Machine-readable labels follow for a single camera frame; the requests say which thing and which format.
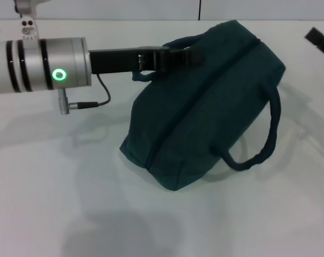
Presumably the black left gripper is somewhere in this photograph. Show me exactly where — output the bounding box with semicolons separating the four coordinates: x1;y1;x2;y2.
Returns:
88;45;205;75

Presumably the dark teal insulated lunch bag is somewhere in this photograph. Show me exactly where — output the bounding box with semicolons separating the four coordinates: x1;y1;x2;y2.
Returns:
119;20;287;192

